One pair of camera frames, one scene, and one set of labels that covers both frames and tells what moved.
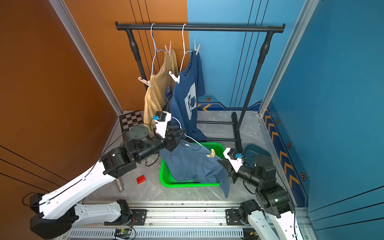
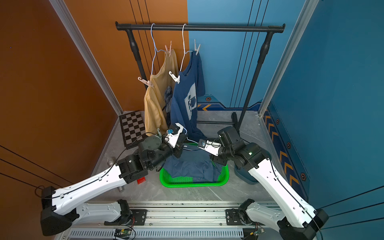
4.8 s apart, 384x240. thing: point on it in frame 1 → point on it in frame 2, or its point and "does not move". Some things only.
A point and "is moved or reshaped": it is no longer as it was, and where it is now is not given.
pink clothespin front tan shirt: [148, 82] does not move
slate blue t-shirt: [190, 162] is moved or reshaped
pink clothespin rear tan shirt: [168, 50] does not move
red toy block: [141, 179] does not move
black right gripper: [229, 169] → [218, 160]
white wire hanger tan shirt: [155, 50] does not move
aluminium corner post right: [308, 8] does not move
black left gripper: [170, 142] → [177, 149]
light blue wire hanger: [186, 135] is moved or reshaped
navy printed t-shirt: [191, 85] does not move
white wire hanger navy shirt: [184, 46] does not move
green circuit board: [124, 233] does not move
